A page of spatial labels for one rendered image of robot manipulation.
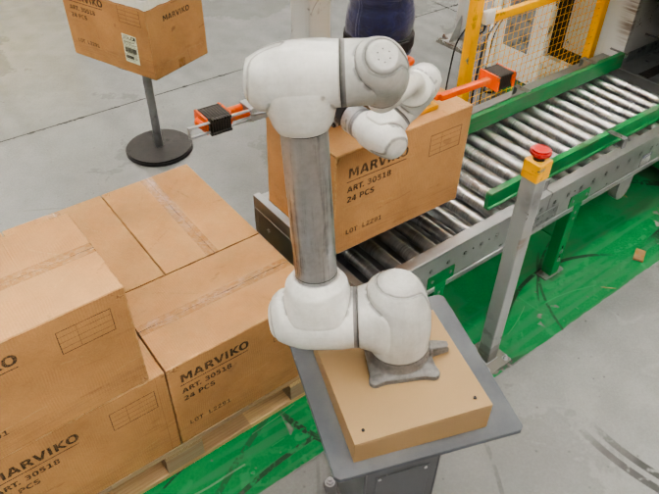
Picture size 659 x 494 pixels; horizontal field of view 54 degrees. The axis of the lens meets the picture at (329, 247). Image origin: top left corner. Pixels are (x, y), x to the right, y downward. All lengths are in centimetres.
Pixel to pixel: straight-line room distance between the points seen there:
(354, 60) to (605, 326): 219
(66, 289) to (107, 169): 224
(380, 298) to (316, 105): 50
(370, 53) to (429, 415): 86
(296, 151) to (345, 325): 45
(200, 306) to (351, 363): 73
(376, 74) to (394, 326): 61
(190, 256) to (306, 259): 105
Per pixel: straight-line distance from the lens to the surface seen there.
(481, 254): 263
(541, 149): 220
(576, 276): 336
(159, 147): 409
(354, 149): 202
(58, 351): 185
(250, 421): 258
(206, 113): 190
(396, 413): 162
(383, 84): 124
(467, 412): 164
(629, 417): 287
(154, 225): 263
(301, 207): 139
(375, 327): 154
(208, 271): 238
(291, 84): 125
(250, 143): 410
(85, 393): 201
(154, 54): 347
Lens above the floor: 215
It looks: 41 degrees down
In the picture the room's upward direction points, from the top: 1 degrees clockwise
